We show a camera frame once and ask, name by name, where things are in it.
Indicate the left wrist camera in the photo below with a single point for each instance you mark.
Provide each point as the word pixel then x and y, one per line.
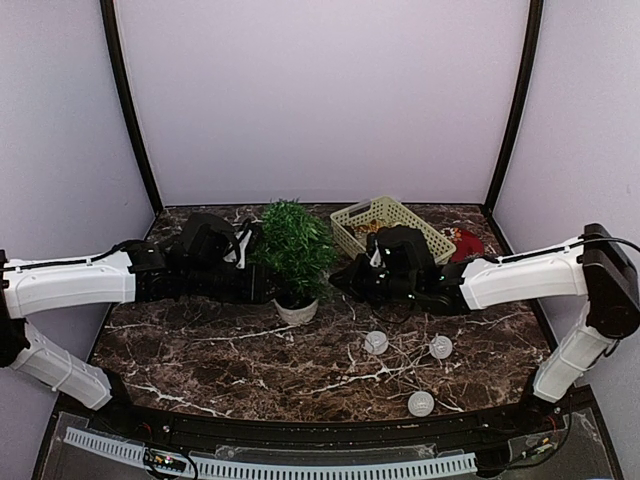
pixel 207 240

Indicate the small green christmas tree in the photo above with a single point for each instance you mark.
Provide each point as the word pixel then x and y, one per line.
pixel 297 246

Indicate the pale green perforated basket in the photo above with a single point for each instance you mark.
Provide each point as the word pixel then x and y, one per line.
pixel 351 226

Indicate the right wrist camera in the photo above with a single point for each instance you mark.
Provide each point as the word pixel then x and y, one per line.
pixel 399 249

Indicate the black front table rail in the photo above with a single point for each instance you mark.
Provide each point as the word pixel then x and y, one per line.
pixel 475 428

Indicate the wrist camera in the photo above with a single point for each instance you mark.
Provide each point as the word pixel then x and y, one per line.
pixel 399 249
pixel 207 240

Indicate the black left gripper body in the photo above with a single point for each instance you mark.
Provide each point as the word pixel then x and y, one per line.
pixel 256 288

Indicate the white slotted cable duct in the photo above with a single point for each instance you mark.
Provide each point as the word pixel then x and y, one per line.
pixel 239 463

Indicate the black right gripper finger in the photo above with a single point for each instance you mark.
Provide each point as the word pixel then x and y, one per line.
pixel 349 290
pixel 344 275

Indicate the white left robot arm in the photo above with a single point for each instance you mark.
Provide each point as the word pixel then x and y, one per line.
pixel 66 291

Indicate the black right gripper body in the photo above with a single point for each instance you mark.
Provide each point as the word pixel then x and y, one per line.
pixel 361 275

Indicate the left black frame post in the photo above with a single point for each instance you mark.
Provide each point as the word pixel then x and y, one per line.
pixel 126 101

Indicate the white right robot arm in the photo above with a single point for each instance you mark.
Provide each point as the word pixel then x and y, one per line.
pixel 593 266

